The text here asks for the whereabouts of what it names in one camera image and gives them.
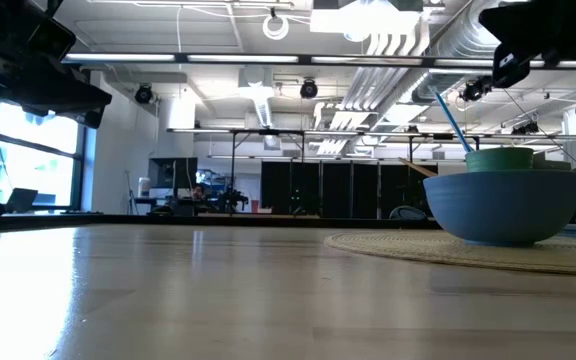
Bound overhead bar with light strips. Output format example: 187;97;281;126
61;52;576;70

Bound round woven beige placemat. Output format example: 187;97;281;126
323;230;576;278

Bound black ceiling camera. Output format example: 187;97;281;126
299;78;319;100
460;75;493;103
134;83;158;105
511;121;540;136

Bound white cable coil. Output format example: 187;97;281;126
261;13;290;41

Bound blue drinking straw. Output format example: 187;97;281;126
430;88;474;154

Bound black background workstation frame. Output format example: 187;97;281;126
166;127;484;216

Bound black chair back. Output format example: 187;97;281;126
389;205;429;222

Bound black computer monitor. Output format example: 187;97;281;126
532;152;573;172
147;157;199;190

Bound blue-grey bowl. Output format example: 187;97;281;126
422;168;576;248

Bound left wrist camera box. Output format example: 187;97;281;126
26;17;77;62

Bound silver ventilation duct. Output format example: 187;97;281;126
411;0;539;104

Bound black table edge rail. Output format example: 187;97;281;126
0;212;444;232

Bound black laptop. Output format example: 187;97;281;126
5;187;39;214

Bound black partition panels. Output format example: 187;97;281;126
260;160;439;220

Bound green plastic cup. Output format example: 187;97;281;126
464;146;536;174

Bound white ceiling light panel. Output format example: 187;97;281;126
310;7;422;36

